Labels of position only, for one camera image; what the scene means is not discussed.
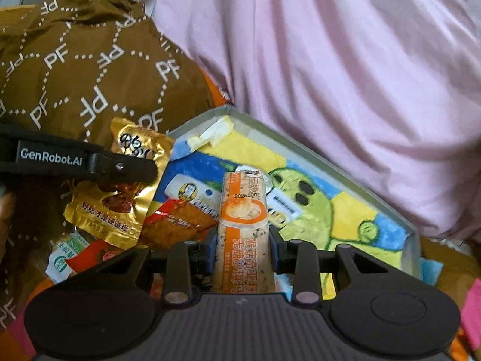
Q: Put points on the gold snack packet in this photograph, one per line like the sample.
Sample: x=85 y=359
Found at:
x=105 y=222

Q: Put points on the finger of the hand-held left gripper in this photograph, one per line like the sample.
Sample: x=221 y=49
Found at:
x=127 y=169

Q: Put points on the pink cloth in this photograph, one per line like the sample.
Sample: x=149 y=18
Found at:
x=338 y=64

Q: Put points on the colourful cartoon drawing sheet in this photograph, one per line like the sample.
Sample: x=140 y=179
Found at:
x=338 y=214

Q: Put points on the red snack packet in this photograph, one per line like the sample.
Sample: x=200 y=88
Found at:
x=176 y=229

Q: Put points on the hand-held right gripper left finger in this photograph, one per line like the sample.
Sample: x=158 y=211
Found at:
x=208 y=257

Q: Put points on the printed blanket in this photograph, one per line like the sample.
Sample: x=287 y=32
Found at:
x=469 y=319

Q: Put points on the white green bun packet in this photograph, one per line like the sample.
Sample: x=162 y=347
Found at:
x=60 y=265

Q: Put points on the brown PF patterned bag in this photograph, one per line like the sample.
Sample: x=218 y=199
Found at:
x=75 y=64

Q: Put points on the blue snack packet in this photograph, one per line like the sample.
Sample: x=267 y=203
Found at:
x=195 y=195

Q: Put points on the orange white snack packet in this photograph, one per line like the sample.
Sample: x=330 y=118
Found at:
x=244 y=210

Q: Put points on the clear packet with red label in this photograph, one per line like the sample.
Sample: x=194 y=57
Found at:
x=90 y=257

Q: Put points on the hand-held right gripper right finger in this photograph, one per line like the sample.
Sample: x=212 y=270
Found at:
x=274 y=257

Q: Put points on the grey shallow cardboard box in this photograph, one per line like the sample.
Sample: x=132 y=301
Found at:
x=319 y=150

